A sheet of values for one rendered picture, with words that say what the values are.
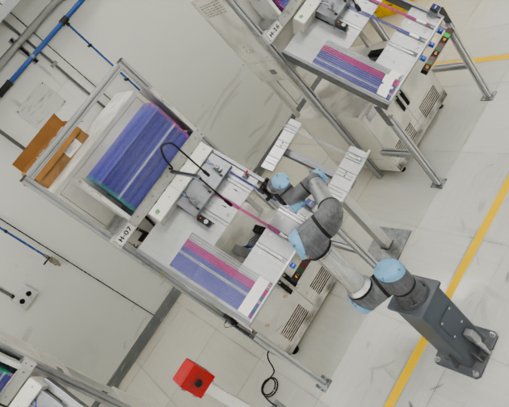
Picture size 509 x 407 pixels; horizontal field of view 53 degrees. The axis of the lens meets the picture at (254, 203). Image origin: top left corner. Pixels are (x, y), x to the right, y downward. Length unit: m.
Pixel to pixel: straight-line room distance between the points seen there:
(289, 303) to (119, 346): 1.90
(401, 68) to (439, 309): 1.46
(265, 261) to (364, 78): 1.22
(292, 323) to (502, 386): 1.22
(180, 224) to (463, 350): 1.51
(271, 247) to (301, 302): 0.63
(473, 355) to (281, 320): 1.10
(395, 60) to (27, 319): 3.19
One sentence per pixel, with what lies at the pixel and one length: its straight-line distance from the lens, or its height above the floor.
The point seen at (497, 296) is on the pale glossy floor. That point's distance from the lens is 2.87.
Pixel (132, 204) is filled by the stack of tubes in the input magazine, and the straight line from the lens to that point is 2.68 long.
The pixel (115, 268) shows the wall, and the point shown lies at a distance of 4.35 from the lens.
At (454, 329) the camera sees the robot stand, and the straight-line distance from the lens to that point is 2.51.
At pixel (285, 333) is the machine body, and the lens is 3.21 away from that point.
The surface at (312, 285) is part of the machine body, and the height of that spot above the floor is 0.21.
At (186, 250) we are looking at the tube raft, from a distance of 2.70.
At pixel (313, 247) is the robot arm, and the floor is 1.13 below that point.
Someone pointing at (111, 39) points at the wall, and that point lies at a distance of 4.26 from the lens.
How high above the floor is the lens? 2.35
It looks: 31 degrees down
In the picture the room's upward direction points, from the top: 48 degrees counter-clockwise
